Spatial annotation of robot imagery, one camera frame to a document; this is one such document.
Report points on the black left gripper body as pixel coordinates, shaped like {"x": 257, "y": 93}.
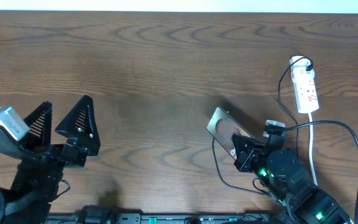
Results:
{"x": 51, "y": 154}

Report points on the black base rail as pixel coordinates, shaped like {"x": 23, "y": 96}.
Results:
{"x": 100, "y": 215}

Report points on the white USB charger plug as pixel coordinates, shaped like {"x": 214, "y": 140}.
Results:
{"x": 300, "y": 74}

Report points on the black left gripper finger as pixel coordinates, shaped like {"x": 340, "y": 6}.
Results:
{"x": 79, "y": 127}
{"x": 40, "y": 123}

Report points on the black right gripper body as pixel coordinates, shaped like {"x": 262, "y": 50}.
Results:
{"x": 253, "y": 160}

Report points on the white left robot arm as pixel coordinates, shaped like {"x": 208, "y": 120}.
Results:
{"x": 33, "y": 189}

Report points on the Galaxy smartphone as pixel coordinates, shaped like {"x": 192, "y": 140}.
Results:
{"x": 222, "y": 126}

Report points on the white power strip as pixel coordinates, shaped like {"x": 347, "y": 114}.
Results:
{"x": 305, "y": 92}

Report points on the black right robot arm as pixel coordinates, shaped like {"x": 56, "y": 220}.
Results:
{"x": 280, "y": 171}

